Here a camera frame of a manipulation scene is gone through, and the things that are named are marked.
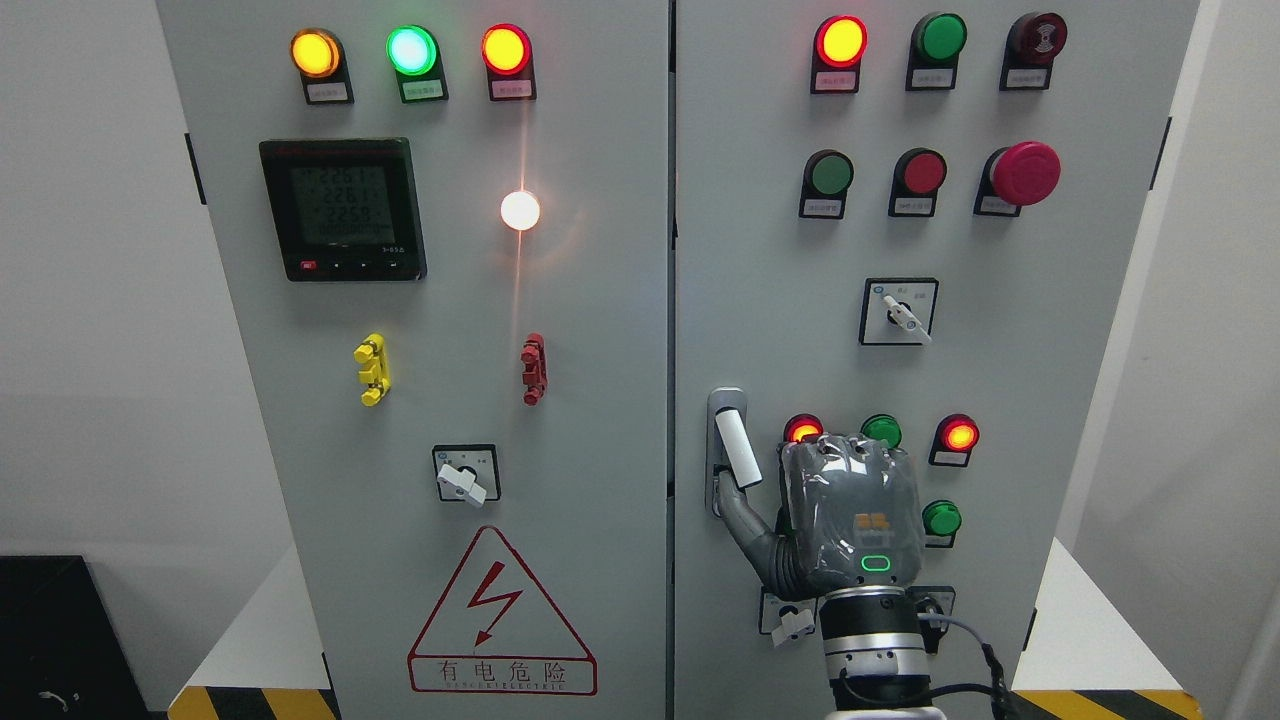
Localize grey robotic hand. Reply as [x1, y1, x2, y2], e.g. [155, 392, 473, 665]
[717, 434, 925, 601]

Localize silver door handle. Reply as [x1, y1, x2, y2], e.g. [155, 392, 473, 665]
[705, 387, 763, 518]

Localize grey right cabinet door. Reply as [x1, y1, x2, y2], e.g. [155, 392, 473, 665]
[673, 1, 1201, 719]

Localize grey cabinet door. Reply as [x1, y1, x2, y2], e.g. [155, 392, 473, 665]
[673, 1, 1201, 719]
[157, 1, 669, 719]

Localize grey left cabinet door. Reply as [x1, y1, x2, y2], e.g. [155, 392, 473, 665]
[157, 1, 669, 719]

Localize green lamp middle centre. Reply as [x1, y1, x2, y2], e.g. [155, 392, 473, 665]
[860, 413, 902, 448]

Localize green lamp lower right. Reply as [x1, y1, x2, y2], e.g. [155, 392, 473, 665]
[922, 498, 963, 550]

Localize red lit lamp middle left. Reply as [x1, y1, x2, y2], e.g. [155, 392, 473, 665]
[783, 413, 824, 443]

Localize red lit lamp middle right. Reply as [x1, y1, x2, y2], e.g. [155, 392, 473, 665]
[928, 413, 980, 468]

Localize green button second row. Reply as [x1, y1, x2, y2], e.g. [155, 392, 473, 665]
[797, 149, 855, 220]

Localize red button second row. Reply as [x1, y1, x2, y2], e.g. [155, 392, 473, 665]
[888, 147, 947, 218]

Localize red terminal connector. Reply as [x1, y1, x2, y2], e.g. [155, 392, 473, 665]
[518, 332, 548, 406]

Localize red electric hazard sign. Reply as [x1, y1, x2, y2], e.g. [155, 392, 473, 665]
[407, 525, 598, 696]

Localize red emergency stop button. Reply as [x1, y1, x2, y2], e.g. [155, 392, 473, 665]
[973, 141, 1061, 218]

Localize white lit indicator lamp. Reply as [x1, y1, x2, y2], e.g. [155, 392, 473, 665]
[499, 190, 541, 232]

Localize red lit lamp right top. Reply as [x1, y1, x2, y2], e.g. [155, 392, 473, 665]
[810, 14, 868, 95]

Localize green button right top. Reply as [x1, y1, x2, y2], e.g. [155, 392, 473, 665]
[905, 12, 968, 92]

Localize yellow terminal connector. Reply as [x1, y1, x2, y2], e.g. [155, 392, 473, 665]
[353, 333, 390, 407]

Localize dark red buzzer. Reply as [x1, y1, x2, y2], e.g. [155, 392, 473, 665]
[998, 12, 1068, 91]

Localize red lit indicator lamp left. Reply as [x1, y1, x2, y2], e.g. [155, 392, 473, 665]
[481, 23, 538, 102]

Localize black digital power meter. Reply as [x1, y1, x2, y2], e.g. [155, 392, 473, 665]
[259, 137, 428, 282]

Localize green lit indicator lamp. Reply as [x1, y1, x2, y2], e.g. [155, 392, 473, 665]
[385, 24, 449, 102]

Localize yellow indicator lamp top left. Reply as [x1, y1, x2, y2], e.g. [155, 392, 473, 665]
[291, 27, 355, 105]

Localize black box lower left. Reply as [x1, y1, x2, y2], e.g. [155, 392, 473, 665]
[1, 556, 148, 719]

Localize black knob selector switch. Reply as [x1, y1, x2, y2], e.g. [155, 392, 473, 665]
[906, 585, 956, 656]

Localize white selector switch bottom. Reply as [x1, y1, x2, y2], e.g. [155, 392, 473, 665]
[758, 587, 817, 648]

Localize white lever selector switch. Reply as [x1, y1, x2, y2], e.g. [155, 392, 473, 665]
[859, 277, 940, 346]

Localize left door selector switch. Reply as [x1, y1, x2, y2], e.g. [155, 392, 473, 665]
[431, 445, 502, 507]

